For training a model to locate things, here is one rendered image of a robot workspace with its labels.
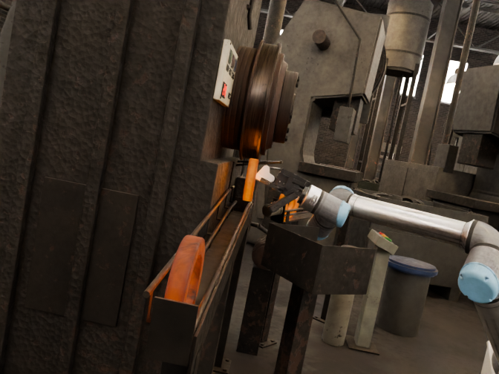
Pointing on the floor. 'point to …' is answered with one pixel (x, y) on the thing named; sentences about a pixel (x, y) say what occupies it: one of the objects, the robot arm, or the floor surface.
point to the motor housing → (255, 303)
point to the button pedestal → (363, 341)
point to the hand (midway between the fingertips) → (252, 174)
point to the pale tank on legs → (399, 69)
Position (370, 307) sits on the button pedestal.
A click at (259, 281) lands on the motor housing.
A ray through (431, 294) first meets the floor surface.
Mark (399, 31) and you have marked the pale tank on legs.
